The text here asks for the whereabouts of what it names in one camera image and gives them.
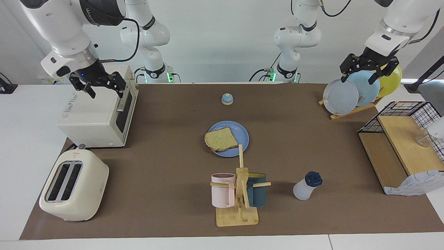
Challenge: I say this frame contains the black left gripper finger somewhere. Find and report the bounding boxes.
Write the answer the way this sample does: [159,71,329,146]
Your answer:
[368,57,399,85]
[340,54,361,83]

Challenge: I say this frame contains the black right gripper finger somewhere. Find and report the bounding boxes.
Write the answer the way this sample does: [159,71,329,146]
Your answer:
[69,75,97,99]
[106,71,127,99]

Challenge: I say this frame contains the toasted bread slice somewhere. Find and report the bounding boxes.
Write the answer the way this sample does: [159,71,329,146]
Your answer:
[204,127,239,152]

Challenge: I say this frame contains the translucent bottle navy cap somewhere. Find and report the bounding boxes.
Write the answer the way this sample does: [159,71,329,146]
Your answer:
[293,171,323,201]

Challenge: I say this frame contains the yellow plate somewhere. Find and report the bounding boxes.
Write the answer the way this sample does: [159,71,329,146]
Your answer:
[376,64,403,98]

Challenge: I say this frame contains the light blue plate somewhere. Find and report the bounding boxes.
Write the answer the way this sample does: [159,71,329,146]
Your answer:
[347,70,381,107]

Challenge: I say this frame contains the grey plate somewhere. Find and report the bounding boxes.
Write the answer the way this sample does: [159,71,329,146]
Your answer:
[323,78,359,116]

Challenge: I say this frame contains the wooden plate rack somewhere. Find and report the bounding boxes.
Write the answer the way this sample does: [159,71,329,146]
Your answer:
[318,87,384,120]

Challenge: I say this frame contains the blue round plate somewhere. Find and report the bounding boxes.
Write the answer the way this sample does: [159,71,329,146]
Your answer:
[207,120,250,158]

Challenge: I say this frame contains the white toaster oven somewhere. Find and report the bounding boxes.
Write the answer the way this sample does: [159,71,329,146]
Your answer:
[57,65,139,148]

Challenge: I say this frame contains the white power socket box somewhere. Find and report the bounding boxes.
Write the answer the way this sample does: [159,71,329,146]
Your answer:
[37,76,71,85]

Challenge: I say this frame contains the black clamp base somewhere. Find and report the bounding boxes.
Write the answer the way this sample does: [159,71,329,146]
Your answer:
[0,72,18,94]

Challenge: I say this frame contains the clear glass cup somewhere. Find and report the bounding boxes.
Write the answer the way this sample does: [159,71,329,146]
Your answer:
[415,134,435,148]

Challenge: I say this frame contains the cream two-slot toaster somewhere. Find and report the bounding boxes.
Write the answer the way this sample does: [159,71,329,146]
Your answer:
[39,144,110,222]

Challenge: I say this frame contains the brown table mat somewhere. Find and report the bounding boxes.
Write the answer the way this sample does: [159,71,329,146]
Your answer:
[19,83,444,241]

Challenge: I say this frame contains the white patterned cloth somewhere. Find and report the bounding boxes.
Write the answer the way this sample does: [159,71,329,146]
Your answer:
[383,169,444,197]

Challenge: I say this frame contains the pink mug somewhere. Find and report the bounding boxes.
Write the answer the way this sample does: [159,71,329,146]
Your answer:
[211,173,236,208]

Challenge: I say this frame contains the teal mug yellow inside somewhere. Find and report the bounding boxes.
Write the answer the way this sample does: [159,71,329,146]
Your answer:
[246,173,267,208]

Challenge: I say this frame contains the wooden mug tree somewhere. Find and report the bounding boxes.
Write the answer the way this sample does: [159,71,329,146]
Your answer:
[210,144,272,227]

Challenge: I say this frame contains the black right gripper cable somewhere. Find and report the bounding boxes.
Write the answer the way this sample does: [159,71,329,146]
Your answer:
[99,16,141,63]

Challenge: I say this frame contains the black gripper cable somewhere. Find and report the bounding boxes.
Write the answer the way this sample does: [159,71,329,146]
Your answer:
[319,0,441,45]
[99,16,141,63]

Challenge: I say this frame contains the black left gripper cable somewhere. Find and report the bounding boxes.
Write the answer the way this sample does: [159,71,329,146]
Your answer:
[319,0,441,45]

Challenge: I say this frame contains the wooden shelf with wire basket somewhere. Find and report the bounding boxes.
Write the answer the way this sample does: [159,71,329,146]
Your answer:
[357,101,444,195]

